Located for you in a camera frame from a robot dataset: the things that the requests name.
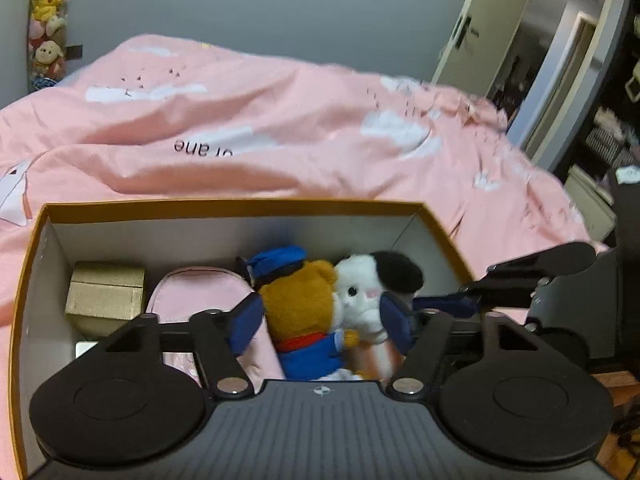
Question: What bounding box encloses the grey door frame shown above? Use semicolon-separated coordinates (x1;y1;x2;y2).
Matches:
505;0;632;172

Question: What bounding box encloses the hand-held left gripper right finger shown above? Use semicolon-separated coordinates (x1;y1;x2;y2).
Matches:
379;294;543;398

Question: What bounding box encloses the brown monkey plush toy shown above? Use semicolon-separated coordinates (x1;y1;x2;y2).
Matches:
30;40;67;80

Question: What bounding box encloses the yellow plush toy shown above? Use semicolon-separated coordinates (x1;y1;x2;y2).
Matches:
32;0;71;24

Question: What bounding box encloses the white storage box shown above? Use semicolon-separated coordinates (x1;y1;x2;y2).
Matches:
564;165;619;247

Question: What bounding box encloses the orange cardboard box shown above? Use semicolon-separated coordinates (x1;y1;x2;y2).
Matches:
9;199;478;480

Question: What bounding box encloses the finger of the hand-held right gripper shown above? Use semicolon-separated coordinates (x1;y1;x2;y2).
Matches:
481;242;599;282
412;279;538;318

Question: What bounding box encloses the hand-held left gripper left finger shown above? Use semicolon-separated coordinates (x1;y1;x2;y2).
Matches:
100;294;265;398

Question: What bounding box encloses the white door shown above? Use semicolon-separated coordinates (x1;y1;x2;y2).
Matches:
431;0;540;107

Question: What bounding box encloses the white dog plush black ear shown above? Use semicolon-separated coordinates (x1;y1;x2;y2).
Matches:
332;251;426;382

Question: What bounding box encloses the small gold box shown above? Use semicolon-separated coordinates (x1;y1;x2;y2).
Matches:
65;261;146;341

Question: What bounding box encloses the pink pouch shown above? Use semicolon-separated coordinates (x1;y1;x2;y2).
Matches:
145;266;287;392

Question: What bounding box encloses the pink printed blanket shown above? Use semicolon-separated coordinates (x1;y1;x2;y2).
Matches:
0;34;609;332

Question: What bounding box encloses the black door handle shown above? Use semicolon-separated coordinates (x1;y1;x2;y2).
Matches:
452;15;481;51

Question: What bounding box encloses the striped storage basket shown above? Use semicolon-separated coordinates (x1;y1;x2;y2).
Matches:
586;127;627;162

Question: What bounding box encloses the brown bear plush blue hat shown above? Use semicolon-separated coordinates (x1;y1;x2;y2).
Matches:
237;245;362;382

